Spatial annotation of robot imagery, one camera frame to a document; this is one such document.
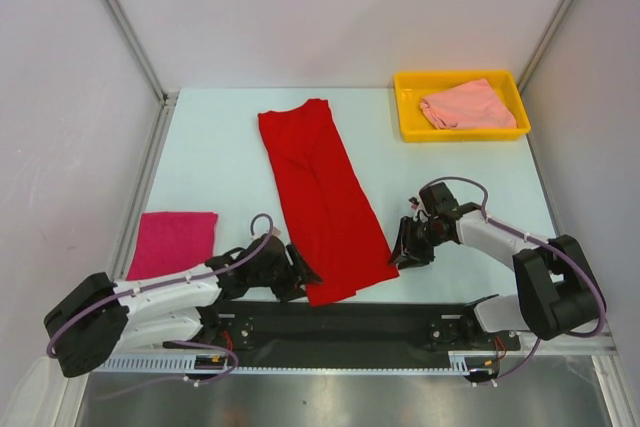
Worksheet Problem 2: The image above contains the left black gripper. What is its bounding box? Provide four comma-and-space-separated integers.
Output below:
249, 242, 321, 302

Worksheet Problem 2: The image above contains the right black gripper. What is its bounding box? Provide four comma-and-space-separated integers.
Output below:
387, 215, 448, 270

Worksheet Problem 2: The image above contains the red t shirt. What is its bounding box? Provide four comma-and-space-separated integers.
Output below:
257, 99, 399, 306

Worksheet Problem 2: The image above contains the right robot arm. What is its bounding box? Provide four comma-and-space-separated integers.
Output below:
390, 177, 606, 348

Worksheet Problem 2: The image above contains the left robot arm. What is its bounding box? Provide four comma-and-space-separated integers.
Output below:
44, 235, 323, 378

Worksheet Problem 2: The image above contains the folded magenta t shirt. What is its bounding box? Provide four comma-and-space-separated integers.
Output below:
126, 211, 218, 281

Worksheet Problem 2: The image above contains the pink t shirt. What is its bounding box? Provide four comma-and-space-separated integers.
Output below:
420, 79, 517, 130

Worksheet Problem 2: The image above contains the yellow plastic bin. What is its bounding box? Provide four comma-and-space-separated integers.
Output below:
393, 70, 531, 143

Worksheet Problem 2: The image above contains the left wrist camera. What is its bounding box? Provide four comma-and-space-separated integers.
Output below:
251, 228, 281, 240

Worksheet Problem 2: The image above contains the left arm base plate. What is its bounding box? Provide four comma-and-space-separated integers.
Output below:
161, 301, 258, 350

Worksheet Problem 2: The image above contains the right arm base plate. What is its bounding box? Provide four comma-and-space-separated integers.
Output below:
427, 315, 521, 352

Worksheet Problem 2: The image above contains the right cable duct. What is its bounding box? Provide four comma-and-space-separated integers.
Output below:
448, 351, 500, 375

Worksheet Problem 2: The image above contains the cable duct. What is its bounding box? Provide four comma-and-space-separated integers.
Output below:
95, 352, 234, 374
448, 351, 500, 375

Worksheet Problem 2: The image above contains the left cable duct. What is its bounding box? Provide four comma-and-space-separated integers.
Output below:
95, 352, 234, 374

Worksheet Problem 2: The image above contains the aluminium frame rail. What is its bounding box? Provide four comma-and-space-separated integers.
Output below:
517, 321, 617, 356

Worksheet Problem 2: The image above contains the left aluminium corner post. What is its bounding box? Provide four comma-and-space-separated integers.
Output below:
69, 0, 169, 103

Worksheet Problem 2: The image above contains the aluminium corner post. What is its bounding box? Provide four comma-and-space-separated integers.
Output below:
69, 0, 169, 103
517, 0, 576, 93

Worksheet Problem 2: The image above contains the right aluminium corner post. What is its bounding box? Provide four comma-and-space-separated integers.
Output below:
517, 0, 576, 93

